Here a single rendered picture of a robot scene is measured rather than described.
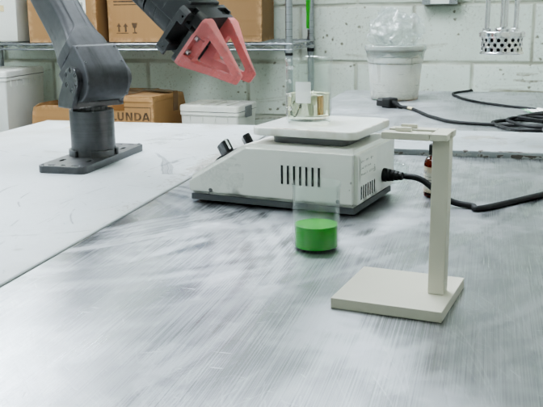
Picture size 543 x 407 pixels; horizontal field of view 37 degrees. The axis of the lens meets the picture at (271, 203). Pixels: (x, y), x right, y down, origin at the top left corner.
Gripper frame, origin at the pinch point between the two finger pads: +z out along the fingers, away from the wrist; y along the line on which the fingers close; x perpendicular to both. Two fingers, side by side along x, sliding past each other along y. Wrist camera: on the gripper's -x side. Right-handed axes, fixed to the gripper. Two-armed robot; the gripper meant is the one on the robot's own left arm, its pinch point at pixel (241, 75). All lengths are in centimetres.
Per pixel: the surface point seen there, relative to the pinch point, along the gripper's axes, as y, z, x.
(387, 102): 81, 1, 15
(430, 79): 232, -19, 42
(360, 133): -9.5, 17.5, -8.5
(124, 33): 174, -111, 94
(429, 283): -32.8, 32.7, -12.3
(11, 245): -33.7, 3.9, 14.0
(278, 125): -9.3, 10.1, -2.7
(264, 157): -11.7, 11.7, 0.1
